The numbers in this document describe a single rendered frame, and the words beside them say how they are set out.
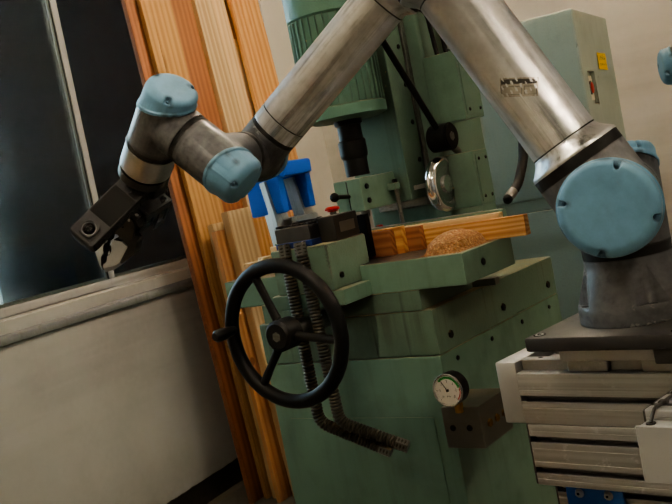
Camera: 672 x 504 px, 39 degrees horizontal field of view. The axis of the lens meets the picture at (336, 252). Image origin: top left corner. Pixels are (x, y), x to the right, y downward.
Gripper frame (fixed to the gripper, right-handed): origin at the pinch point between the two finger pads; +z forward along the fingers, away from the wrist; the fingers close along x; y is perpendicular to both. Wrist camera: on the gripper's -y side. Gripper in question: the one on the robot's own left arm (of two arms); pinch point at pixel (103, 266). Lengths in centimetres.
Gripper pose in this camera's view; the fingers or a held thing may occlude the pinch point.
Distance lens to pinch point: 152.6
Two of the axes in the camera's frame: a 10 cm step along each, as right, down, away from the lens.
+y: 5.0, -4.3, 7.5
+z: -3.8, 6.7, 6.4
